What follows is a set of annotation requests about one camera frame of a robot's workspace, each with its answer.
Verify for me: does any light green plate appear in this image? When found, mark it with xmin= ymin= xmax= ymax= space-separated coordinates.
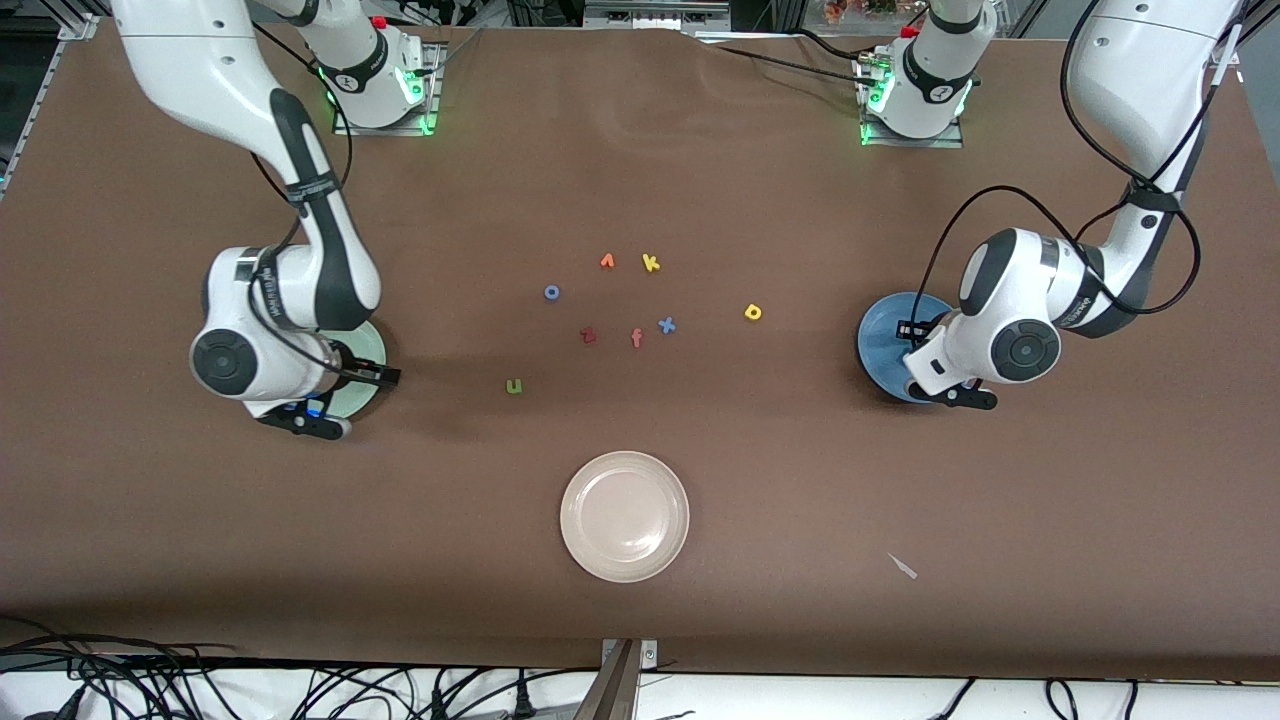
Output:
xmin=330 ymin=320 xmax=389 ymax=420

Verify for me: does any blue plate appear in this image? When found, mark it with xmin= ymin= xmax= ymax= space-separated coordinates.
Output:
xmin=857 ymin=291 xmax=963 ymax=405

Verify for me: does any brown table cover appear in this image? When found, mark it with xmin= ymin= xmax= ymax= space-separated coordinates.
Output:
xmin=0 ymin=20 xmax=1280 ymax=683

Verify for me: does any beige plate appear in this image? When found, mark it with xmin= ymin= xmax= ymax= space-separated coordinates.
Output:
xmin=559 ymin=450 xmax=691 ymax=584

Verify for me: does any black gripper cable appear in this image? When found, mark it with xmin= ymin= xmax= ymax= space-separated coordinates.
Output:
xmin=245 ymin=245 xmax=346 ymax=376

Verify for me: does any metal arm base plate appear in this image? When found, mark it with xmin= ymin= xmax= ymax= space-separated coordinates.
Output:
xmin=333 ymin=40 xmax=442 ymax=137
xmin=860 ymin=50 xmax=965 ymax=149

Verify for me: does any long black arm cable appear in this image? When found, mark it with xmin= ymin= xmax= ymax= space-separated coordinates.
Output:
xmin=922 ymin=0 xmax=1202 ymax=326
xmin=250 ymin=20 xmax=354 ymax=196

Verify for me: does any black base cable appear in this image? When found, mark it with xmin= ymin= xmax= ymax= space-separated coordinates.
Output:
xmin=795 ymin=28 xmax=881 ymax=63
xmin=712 ymin=45 xmax=863 ymax=86

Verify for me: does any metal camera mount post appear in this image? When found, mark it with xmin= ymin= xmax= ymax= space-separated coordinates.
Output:
xmin=575 ymin=638 xmax=659 ymax=720

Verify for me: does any aluminium background frame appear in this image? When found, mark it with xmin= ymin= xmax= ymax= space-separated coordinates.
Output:
xmin=585 ymin=0 xmax=731 ymax=31

